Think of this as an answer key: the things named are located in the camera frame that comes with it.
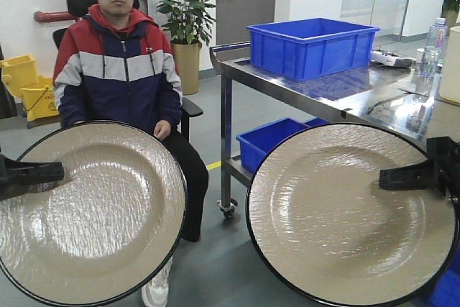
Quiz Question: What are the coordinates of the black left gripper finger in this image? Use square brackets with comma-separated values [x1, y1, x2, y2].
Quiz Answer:
[1, 154, 64, 192]

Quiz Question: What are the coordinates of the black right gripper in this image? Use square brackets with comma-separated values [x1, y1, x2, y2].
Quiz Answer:
[379, 137, 459, 206]

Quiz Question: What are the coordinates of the beige plate black rim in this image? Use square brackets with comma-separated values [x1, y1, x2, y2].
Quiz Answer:
[247, 124, 459, 306]
[1, 122, 186, 306]

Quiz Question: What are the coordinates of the blue crate lower shelf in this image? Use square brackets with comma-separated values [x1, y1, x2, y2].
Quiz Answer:
[236, 117, 328, 173]

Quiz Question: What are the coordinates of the steel cart table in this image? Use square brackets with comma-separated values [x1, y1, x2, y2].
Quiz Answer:
[209, 42, 459, 219]

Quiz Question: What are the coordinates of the cream plastic basket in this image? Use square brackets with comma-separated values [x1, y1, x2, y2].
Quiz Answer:
[439, 26, 460, 104]

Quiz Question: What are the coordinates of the yellow mop bucket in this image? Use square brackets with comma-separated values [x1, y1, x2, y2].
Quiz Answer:
[1, 54, 59, 123]

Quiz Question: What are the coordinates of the clear water bottle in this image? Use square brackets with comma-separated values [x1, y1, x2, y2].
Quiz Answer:
[418, 17, 448, 76]

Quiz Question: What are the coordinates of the white remote controller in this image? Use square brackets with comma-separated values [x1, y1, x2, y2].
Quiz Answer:
[370, 50, 413, 68]

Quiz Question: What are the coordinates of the seated man in hoodie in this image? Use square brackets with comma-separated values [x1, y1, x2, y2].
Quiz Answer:
[52, 0, 210, 307]

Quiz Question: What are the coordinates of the green potted plant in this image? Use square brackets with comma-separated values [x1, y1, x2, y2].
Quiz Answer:
[441, 0, 459, 28]

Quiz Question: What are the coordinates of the blue plastic crate on table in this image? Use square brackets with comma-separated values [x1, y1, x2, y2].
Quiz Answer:
[247, 18, 380, 81]

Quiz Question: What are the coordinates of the plant in gold pot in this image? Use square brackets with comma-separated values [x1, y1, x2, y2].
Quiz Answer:
[157, 0, 216, 95]

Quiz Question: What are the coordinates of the grey door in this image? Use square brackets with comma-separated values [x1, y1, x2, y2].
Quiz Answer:
[215, 0, 278, 47]

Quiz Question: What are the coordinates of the red wall pipe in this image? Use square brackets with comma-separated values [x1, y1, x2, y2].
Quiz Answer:
[33, 12, 82, 24]

